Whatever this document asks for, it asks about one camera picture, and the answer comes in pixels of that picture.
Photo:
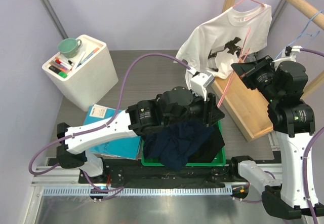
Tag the black flower print t-shirt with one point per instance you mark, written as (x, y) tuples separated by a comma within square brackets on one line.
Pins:
[(211, 151)]

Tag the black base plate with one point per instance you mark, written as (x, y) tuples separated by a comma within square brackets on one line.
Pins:
[(132, 174)]

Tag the white slotted cable duct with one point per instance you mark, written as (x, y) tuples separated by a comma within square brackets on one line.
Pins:
[(89, 191)]

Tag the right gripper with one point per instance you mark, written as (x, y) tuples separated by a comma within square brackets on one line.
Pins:
[(248, 71)]

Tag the blue folder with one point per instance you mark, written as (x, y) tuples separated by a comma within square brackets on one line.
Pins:
[(127, 148)]

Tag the navy blue t-shirt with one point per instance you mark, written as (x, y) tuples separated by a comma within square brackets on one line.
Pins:
[(175, 144)]

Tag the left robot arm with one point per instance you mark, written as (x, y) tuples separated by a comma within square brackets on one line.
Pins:
[(170, 108)]

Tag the light blue wire hanger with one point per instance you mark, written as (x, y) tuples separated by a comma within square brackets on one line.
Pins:
[(305, 33)]

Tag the pink hanger of navy shirt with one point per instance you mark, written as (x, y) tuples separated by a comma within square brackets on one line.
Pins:
[(242, 57)]

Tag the green capped marker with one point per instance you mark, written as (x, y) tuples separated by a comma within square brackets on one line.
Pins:
[(62, 74)]

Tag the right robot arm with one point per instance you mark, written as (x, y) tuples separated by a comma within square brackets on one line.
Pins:
[(282, 82)]

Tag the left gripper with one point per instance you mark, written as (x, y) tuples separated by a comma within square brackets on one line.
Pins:
[(211, 111)]

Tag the orange tipped white pen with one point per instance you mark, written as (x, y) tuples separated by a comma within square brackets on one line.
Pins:
[(90, 55)]

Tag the red marker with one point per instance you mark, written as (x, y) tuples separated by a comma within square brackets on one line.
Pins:
[(63, 63)]

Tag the green ceramic cup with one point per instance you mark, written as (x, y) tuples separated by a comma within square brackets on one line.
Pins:
[(69, 47)]

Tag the wooden clothes rack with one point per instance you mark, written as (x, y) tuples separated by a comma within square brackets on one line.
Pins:
[(248, 108)]

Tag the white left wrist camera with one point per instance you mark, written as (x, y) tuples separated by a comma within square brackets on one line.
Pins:
[(199, 81)]

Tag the white square bin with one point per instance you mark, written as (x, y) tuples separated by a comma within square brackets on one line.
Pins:
[(91, 80)]

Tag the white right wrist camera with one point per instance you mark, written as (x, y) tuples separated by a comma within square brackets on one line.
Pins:
[(289, 54)]

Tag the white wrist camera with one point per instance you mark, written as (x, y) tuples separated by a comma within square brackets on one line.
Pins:
[(199, 81), (289, 54)]

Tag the white t-shirt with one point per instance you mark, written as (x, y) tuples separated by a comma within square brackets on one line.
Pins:
[(216, 44)]

